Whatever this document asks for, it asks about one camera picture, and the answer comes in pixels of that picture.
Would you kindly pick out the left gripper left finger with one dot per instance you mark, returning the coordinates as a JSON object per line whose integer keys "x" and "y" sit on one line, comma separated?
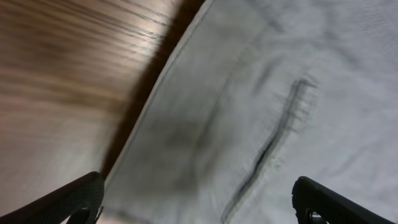
{"x": 77, "y": 202}

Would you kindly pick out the grey shorts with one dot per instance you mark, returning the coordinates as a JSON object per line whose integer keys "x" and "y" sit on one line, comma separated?
{"x": 255, "y": 95}

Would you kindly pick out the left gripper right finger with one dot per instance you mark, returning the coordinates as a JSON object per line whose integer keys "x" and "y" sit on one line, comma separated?
{"x": 315, "y": 203}

